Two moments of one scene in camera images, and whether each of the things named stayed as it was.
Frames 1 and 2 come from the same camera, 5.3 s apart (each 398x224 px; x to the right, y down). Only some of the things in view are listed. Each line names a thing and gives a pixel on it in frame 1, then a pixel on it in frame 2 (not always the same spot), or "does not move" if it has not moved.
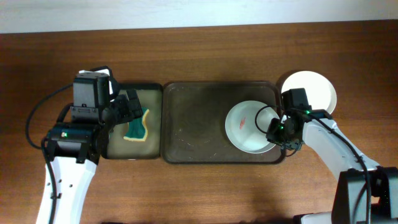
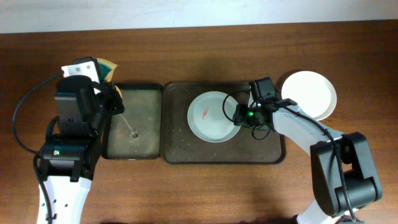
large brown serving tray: [193, 121] does not move
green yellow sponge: [136, 130] -> [106, 68]
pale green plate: [245, 126] -> [210, 117]
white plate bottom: [320, 94] does not move
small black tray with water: [115, 145] does not move
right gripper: [272, 136] -> [239, 116]
